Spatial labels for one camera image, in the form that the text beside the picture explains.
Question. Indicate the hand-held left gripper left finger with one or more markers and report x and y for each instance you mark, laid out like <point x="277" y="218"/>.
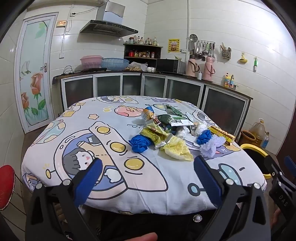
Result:
<point x="89" y="179"/>

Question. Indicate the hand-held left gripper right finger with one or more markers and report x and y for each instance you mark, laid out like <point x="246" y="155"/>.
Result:
<point x="208" y="181"/>

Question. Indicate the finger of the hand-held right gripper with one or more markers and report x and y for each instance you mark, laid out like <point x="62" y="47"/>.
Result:
<point x="289" y="161"/>
<point x="272" y="165"/>

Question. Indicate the yellow rimmed trash bin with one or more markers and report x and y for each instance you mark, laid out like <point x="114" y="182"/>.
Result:
<point x="253" y="158"/>

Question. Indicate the white tissue wad with band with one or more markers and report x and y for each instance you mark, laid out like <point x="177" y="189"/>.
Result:
<point x="183" y="132"/>

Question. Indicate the green white milk carton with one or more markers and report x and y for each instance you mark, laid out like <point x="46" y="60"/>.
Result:
<point x="173" y="121"/>

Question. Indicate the crushed green milk carton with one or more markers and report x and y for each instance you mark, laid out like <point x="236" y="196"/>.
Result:
<point x="173" y="110"/>

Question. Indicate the person's left hand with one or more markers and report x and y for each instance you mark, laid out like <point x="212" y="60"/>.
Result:
<point x="141" y="237"/>

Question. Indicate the small clear water bottle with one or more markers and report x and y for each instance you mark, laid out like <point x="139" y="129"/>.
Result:
<point x="265" y="140"/>

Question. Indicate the light blue white cloth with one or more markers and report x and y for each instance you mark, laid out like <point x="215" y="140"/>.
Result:
<point x="211" y="148"/>

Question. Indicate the large cooking oil bottle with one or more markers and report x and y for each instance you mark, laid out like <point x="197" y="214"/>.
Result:
<point x="258" y="132"/>

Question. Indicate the round crystal knob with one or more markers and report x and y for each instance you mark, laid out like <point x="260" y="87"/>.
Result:
<point x="197" y="218"/>

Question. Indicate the crumpled blue glove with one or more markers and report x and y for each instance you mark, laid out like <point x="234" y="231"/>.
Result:
<point x="140" y="143"/>
<point x="204" y="138"/>

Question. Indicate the long yellow red box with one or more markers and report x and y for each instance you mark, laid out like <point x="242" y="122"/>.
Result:
<point x="222" y="134"/>

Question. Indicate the cartoon printed tablecloth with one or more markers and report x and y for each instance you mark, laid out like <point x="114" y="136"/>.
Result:
<point x="81" y="129"/>

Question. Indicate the silver foil wrapper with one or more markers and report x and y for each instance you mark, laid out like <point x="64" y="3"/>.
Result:
<point x="163" y="143"/>

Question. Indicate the yellow snack wrapper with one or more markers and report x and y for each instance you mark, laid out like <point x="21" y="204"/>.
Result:
<point x="151" y="134"/>

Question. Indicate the brown candy wrapper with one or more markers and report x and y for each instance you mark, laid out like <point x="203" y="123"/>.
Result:
<point x="156" y="120"/>

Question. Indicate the red round stool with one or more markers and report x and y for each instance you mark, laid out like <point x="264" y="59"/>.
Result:
<point x="5" y="187"/>

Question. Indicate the yellow blue snack packet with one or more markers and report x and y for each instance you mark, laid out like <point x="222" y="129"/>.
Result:
<point x="148" y="114"/>

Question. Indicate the kitchen base cabinet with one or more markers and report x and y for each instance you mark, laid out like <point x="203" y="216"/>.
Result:
<point x="185" y="89"/>

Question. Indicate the yellow dish soap bottle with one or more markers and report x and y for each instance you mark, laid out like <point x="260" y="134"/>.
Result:
<point x="227" y="81"/>

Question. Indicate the green white brush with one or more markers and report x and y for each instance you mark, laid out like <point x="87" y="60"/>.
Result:
<point x="255" y="66"/>

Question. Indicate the pink thermos flask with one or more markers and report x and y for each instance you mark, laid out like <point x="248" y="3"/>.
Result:
<point x="191" y="67"/>
<point x="208" y="69"/>

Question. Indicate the flower printed glass door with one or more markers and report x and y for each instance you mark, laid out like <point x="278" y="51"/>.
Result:
<point x="34" y="76"/>

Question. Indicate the pink plastic basin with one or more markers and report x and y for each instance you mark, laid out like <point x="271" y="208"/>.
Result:
<point x="91" y="62"/>

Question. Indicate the blue plastic basket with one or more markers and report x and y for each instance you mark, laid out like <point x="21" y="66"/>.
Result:
<point x="115" y="64"/>

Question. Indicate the metal chopstick holder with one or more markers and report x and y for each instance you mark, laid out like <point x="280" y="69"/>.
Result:
<point x="226" y="53"/>

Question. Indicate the clear bag of food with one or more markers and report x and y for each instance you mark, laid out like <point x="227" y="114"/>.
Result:
<point x="136" y="66"/>

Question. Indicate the black microwave oven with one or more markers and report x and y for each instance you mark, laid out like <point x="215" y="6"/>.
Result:
<point x="166" y="66"/>

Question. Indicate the rack of hanging utensils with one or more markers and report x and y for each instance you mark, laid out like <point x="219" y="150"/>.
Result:
<point x="201" y="48"/>

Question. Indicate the row of seasoning jars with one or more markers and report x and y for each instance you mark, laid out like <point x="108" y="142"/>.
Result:
<point x="141" y="54"/>

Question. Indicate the dark wooden spice shelf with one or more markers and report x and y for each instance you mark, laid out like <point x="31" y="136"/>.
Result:
<point x="159" y="52"/>

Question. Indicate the row of spice bottles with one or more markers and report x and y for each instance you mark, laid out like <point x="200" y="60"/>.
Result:
<point x="143" y="41"/>

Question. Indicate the steel range hood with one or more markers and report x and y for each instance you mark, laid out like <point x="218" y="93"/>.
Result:
<point x="108" y="25"/>

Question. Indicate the yellow wall hook holder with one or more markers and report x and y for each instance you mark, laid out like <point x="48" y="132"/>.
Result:
<point x="243" y="60"/>

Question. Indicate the yellow wall poster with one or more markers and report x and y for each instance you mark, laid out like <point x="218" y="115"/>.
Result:
<point x="174" y="45"/>

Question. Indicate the white orange wall box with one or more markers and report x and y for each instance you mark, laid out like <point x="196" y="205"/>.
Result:
<point x="61" y="23"/>

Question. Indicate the white wall pipe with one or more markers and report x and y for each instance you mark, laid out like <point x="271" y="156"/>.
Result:
<point x="189" y="23"/>

